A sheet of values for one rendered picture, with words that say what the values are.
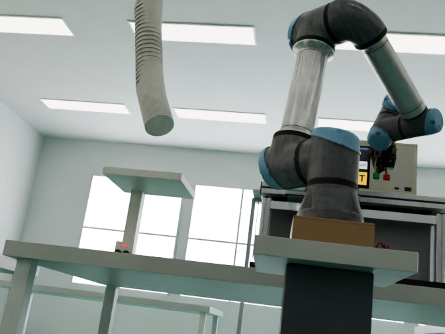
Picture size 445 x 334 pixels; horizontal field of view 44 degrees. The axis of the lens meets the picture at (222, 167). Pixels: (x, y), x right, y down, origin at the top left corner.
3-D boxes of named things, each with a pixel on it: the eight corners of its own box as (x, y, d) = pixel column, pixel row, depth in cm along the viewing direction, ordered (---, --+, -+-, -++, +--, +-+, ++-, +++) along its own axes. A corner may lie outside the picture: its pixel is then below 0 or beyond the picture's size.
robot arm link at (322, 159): (338, 174, 121) (342, 116, 125) (291, 181, 131) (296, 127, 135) (369, 188, 129) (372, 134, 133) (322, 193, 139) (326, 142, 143)
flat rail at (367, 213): (440, 224, 197) (440, 216, 198) (265, 207, 207) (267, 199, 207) (440, 225, 198) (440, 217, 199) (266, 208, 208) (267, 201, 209)
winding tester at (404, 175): (416, 196, 204) (418, 144, 210) (296, 185, 211) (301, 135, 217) (397, 219, 241) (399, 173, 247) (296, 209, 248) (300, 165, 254)
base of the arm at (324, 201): (363, 221, 118) (366, 177, 121) (292, 216, 122) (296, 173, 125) (363, 235, 132) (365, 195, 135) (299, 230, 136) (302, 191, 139)
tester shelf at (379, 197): (449, 209, 199) (449, 197, 200) (259, 192, 209) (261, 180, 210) (422, 232, 240) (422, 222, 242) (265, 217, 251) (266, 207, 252)
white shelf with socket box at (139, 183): (166, 276, 235) (182, 172, 248) (83, 266, 241) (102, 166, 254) (182, 284, 268) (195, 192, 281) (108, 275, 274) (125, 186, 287)
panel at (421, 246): (435, 298, 204) (436, 218, 213) (256, 277, 215) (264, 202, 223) (434, 298, 205) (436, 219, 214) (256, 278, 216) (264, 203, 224)
